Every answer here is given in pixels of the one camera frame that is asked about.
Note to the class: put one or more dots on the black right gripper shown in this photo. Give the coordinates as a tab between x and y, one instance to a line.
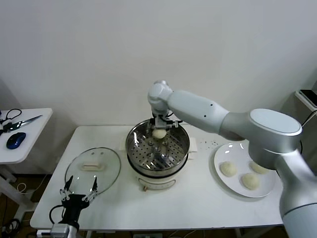
155	122

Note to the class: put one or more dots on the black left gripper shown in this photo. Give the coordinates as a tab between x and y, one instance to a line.
73	208

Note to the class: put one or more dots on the white steamed baozi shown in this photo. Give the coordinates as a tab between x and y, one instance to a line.
228	169
250	181
258	169
159	134

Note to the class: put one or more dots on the round glass pot lid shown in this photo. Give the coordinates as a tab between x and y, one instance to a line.
109	158

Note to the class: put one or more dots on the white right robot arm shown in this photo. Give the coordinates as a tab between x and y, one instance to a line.
198	111

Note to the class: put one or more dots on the stainless steel steamer basket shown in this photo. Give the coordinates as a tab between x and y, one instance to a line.
173	148

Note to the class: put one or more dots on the scattered dark crumbs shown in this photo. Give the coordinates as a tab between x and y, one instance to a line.
209	143

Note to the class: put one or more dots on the white side table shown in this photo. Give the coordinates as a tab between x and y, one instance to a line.
32	138

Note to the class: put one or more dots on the blue computer mouse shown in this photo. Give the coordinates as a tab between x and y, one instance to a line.
16	140

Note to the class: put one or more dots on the large white plate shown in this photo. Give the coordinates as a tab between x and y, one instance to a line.
232	153

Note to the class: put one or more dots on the white side stand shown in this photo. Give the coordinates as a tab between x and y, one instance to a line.
305	99

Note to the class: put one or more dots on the flat black device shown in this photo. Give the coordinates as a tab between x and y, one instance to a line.
309	95

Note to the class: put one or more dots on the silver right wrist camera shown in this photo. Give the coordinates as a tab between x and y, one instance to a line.
162	122

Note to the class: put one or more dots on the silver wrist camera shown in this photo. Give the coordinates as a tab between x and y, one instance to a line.
59	229
162	122

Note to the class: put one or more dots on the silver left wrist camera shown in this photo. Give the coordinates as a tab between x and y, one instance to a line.
59	229

